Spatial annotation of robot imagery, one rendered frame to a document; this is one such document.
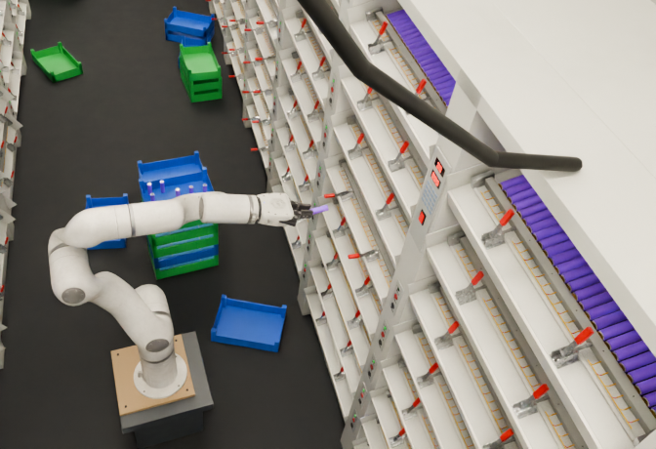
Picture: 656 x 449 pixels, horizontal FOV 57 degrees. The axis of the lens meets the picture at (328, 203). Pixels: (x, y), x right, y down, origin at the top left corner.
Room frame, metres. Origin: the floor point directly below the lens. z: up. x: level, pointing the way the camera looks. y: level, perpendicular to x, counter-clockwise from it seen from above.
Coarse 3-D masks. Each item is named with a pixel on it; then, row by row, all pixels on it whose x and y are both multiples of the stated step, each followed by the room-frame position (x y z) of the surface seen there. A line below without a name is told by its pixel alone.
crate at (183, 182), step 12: (204, 168) 1.98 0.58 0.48; (156, 180) 1.88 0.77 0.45; (168, 180) 1.91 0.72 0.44; (180, 180) 1.93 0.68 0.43; (192, 180) 1.96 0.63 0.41; (204, 180) 1.97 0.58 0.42; (144, 192) 1.84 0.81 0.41; (156, 192) 1.85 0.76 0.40; (168, 192) 1.87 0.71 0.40; (180, 192) 1.88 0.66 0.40
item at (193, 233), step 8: (216, 224) 1.82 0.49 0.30; (184, 232) 1.75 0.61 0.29; (192, 232) 1.77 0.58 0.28; (200, 232) 1.78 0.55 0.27; (208, 232) 1.80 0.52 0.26; (216, 232) 1.82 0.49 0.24; (152, 240) 1.68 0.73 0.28; (160, 240) 1.69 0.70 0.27; (168, 240) 1.71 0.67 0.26; (176, 240) 1.73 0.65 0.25
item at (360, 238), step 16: (336, 160) 1.63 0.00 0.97; (336, 176) 1.58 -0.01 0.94; (336, 192) 1.50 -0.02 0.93; (352, 208) 1.43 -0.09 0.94; (352, 224) 1.36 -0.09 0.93; (368, 240) 1.30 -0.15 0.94; (368, 272) 1.19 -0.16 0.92; (384, 272) 1.18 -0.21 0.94; (384, 288) 1.13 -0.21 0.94; (384, 304) 1.06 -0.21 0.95
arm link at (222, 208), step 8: (200, 200) 1.17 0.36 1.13; (208, 200) 1.15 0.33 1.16; (216, 200) 1.16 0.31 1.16; (224, 200) 1.17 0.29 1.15; (232, 200) 1.18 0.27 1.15; (240, 200) 1.19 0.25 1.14; (248, 200) 1.20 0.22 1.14; (200, 208) 1.15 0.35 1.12; (208, 208) 1.13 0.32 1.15; (216, 208) 1.14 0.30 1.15; (224, 208) 1.15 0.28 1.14; (232, 208) 1.16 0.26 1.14; (240, 208) 1.17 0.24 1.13; (248, 208) 1.18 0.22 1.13; (200, 216) 1.13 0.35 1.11; (208, 216) 1.12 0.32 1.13; (216, 216) 1.13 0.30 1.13; (224, 216) 1.14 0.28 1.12; (232, 216) 1.15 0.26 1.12; (240, 216) 1.15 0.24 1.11; (248, 216) 1.16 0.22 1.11
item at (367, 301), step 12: (324, 204) 1.62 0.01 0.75; (336, 204) 1.62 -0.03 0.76; (324, 216) 1.57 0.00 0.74; (336, 216) 1.57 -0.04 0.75; (336, 228) 1.51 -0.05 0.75; (348, 228) 1.51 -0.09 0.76; (336, 240) 1.45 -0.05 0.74; (348, 240) 1.45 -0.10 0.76; (348, 252) 1.40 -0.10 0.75; (348, 264) 1.35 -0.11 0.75; (360, 264) 1.35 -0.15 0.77; (348, 276) 1.30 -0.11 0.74; (360, 276) 1.30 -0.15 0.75; (360, 288) 1.24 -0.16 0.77; (372, 288) 1.26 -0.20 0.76; (360, 300) 1.21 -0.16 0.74; (372, 300) 1.21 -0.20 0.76; (360, 312) 1.17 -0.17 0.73; (372, 312) 1.16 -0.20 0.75; (372, 324) 1.12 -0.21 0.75; (372, 336) 1.06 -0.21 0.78
